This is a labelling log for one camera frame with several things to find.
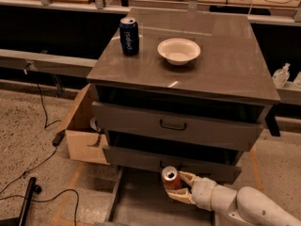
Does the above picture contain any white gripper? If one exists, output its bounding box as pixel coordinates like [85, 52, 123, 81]
[166, 171, 217, 211]

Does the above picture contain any red coke can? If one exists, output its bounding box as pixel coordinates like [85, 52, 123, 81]
[161, 166, 182, 190]

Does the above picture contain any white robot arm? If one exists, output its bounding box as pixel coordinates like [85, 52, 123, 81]
[162, 167, 301, 226]

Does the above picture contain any grey open bottom drawer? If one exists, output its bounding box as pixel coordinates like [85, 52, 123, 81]
[94, 167, 220, 226]

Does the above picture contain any grey top drawer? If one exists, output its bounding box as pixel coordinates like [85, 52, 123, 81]
[92, 102, 262, 151]

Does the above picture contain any grey middle drawer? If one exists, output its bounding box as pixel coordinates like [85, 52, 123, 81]
[103, 145, 242, 184]

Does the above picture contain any grey drawer cabinet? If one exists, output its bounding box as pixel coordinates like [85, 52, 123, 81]
[86, 7, 281, 226]

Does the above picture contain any blue pepsi can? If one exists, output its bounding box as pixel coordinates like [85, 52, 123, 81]
[119, 17, 139, 56]

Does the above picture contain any cardboard box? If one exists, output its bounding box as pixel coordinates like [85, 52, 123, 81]
[56, 85, 108, 165]

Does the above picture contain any white bowl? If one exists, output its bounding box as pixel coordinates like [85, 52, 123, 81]
[157, 38, 201, 66]

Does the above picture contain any black power adapter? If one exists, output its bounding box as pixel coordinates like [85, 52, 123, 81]
[52, 130, 65, 147]

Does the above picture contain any clear sanitizer bottle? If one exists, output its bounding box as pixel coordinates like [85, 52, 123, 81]
[272, 63, 291, 89]

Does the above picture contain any black metal stand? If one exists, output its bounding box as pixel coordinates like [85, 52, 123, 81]
[0, 177, 41, 226]

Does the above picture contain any black floor cable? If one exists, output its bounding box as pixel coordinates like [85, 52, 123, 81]
[0, 64, 81, 226]

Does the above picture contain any grey metal rail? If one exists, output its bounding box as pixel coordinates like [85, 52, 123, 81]
[0, 49, 97, 78]

